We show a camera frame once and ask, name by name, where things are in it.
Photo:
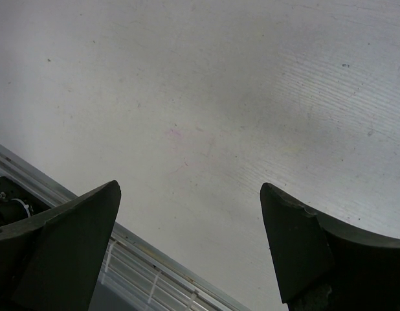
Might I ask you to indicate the aluminium table edge rail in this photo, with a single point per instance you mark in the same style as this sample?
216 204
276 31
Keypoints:
134 262

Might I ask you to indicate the white zip tie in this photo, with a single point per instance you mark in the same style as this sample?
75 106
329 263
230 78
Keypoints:
150 297
109 255

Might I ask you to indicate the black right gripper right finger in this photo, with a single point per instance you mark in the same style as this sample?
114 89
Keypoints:
323 263

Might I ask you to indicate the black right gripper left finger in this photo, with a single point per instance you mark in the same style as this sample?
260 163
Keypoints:
51 261

